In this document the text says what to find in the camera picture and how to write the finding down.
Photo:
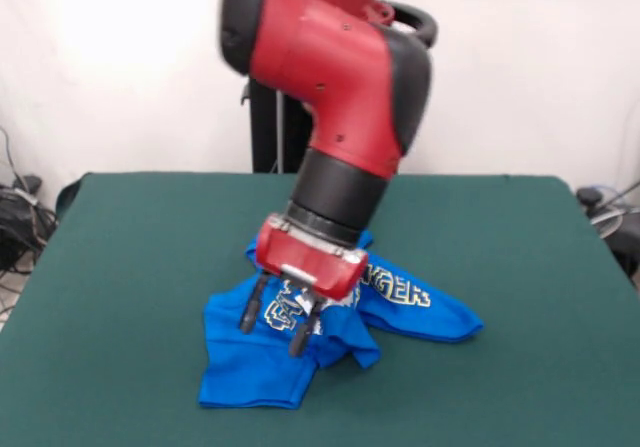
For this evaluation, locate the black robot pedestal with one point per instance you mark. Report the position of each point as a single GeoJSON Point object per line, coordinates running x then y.
{"type": "Point", "coordinates": [265, 127]}

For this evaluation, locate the blue printed t-shirt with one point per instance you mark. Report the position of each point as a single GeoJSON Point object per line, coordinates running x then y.
{"type": "Point", "coordinates": [250, 377]}

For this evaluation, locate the dark green table cloth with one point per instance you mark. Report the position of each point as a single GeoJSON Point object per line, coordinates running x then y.
{"type": "Point", "coordinates": [500, 367]}

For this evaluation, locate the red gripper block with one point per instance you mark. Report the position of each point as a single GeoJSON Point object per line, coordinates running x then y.
{"type": "Point", "coordinates": [305, 259]}

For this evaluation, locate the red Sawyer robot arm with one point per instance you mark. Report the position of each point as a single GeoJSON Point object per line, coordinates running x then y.
{"type": "Point", "coordinates": [325, 67]}

